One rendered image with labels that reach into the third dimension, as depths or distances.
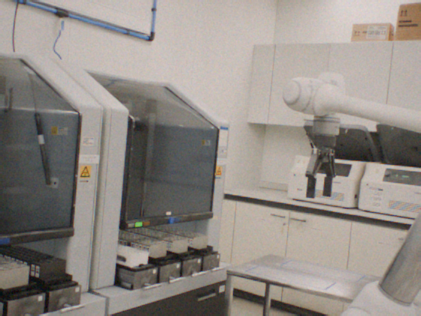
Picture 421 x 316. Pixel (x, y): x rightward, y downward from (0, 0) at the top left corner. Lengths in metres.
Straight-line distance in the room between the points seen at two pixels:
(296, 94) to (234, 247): 3.16
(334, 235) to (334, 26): 1.88
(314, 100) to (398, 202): 2.49
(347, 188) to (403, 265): 2.68
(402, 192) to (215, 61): 1.78
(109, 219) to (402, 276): 1.12
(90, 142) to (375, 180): 2.59
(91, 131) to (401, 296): 1.19
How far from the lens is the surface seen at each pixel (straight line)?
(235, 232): 4.73
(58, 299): 1.98
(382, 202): 4.17
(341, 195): 4.26
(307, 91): 1.71
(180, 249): 2.54
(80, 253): 2.12
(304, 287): 2.20
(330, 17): 5.15
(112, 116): 2.13
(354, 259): 4.27
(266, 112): 4.90
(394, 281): 1.60
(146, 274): 2.27
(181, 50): 4.21
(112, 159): 2.15
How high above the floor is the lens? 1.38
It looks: 3 degrees down
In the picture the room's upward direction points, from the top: 5 degrees clockwise
